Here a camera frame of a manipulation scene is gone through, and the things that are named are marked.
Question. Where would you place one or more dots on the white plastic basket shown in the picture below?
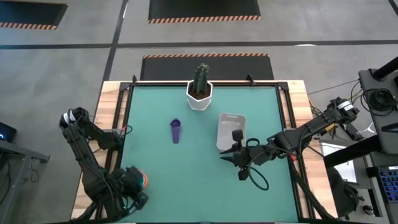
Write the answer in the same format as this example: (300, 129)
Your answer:
(225, 137)

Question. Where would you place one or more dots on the teal table mat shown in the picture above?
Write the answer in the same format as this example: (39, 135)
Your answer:
(174, 199)

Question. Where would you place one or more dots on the grey metal desk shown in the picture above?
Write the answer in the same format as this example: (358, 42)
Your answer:
(15, 155)

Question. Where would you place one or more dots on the black diagonal metal bar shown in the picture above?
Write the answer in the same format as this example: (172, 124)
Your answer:
(351, 152)

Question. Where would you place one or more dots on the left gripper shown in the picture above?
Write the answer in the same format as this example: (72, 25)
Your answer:
(132, 186)

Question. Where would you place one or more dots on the white hexagonal plant pot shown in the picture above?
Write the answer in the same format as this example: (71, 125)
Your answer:
(199, 104)

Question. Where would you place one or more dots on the green cactus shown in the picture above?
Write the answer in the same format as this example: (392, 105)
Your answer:
(201, 77)

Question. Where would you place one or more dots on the purple measuring cup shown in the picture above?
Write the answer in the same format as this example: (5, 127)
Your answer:
(175, 133)

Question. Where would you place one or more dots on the blue and orange scoops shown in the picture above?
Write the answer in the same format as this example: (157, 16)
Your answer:
(145, 180)

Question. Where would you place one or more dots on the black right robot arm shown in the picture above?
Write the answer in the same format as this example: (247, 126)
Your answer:
(311, 126)

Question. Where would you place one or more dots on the backlit keyboard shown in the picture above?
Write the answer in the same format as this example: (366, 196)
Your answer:
(390, 183)

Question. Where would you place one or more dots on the grey side stand with pole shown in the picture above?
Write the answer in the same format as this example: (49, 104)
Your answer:
(384, 124)

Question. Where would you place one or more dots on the black aluminium rig frame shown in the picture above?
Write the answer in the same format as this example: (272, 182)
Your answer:
(242, 84)

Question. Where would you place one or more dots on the black tablet screen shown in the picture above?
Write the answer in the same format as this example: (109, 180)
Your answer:
(7, 132)

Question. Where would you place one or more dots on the white paper sheet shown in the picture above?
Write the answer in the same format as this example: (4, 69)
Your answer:
(342, 168)

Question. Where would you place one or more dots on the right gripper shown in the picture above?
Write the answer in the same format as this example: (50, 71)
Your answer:
(252, 154)

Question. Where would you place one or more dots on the black bag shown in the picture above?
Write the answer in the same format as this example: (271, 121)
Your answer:
(343, 193)

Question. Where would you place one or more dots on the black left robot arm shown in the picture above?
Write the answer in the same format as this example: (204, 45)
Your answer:
(81, 146)

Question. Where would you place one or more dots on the black floor mat striped edge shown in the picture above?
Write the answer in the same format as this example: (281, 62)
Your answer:
(174, 67)
(202, 9)
(28, 12)

